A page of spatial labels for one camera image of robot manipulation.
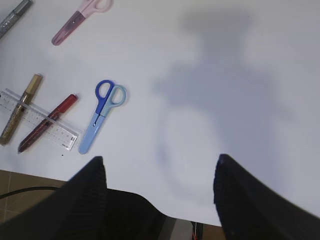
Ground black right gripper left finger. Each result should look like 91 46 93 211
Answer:
0 156 107 240

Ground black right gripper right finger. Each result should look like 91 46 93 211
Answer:
213 154 320 240

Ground red marker pen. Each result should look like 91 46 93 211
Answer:
17 94 78 154

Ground clear plastic ruler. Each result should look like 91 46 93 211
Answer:
0 88 82 151

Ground gold marker pen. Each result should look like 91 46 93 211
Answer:
0 74 43 146

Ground silver marker pen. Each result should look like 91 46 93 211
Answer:
0 0 34 39

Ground blue scissors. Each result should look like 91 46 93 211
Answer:
78 80 127 155

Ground pink purple scissors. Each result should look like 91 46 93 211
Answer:
51 0 113 46

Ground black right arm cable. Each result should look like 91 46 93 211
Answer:
0 186 61 200

